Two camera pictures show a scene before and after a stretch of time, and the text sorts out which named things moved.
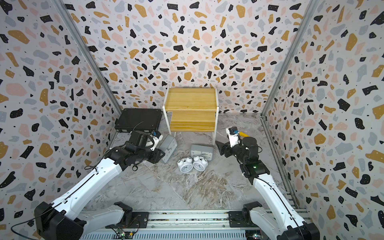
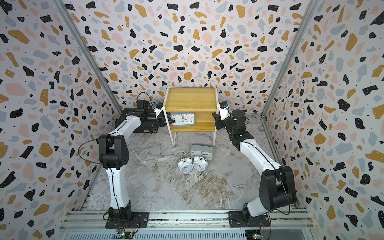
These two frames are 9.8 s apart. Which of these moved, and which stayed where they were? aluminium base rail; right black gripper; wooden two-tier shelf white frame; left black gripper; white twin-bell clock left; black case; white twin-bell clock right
Moved: right black gripper; left black gripper
Stayed: white twin-bell clock left; white twin-bell clock right; black case; wooden two-tier shelf white frame; aluminium base rail
